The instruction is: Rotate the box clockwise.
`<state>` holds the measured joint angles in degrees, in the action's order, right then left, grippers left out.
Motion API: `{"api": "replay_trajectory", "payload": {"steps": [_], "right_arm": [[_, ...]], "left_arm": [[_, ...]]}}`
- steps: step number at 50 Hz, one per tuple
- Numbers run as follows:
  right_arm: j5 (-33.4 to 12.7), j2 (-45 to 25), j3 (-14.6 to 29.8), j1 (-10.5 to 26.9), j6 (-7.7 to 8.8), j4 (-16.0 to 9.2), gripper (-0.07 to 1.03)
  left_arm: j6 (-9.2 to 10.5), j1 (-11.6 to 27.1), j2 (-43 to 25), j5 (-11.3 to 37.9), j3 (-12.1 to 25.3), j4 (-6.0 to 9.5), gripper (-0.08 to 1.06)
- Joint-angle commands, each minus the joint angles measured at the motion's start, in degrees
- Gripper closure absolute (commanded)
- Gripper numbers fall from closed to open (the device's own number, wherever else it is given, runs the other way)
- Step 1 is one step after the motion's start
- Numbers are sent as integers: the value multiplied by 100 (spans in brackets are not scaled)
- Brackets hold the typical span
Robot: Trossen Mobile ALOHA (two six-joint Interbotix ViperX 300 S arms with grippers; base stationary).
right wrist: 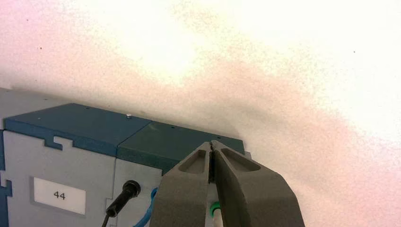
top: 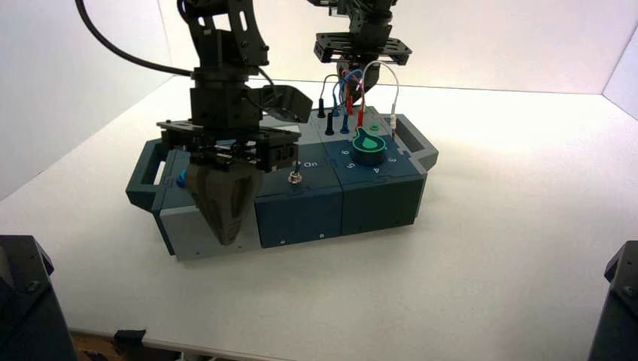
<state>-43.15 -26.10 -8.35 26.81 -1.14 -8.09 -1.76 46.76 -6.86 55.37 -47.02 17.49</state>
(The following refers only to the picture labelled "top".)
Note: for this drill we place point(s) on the dark grey left wrist camera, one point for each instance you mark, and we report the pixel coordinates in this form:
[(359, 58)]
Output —
[(286, 102)]

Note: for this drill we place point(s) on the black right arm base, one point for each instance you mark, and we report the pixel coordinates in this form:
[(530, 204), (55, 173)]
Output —
[(618, 309)]

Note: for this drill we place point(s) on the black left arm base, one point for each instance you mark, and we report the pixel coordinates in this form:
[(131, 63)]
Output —
[(30, 309)]

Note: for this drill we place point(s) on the black table edge bracket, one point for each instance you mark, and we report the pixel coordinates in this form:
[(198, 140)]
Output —
[(129, 339)]

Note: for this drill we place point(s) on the blue round push button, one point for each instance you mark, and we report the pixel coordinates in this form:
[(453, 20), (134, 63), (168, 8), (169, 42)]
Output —
[(183, 179)]

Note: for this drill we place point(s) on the silver toggle switch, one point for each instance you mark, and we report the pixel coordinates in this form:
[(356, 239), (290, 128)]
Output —
[(295, 177)]

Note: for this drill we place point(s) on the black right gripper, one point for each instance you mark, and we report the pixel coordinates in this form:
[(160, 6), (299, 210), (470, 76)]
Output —
[(359, 50)]

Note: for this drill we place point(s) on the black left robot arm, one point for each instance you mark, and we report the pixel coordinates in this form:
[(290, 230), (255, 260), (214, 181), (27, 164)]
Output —
[(224, 45)]

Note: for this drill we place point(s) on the dark rotary knob green pointer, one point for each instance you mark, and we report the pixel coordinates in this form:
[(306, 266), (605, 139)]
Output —
[(370, 149)]

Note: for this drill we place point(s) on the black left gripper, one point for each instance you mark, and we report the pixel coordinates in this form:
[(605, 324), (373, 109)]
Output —
[(224, 134)]

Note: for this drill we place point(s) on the dark teal and grey task box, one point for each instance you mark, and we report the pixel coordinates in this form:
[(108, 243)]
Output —
[(299, 209)]

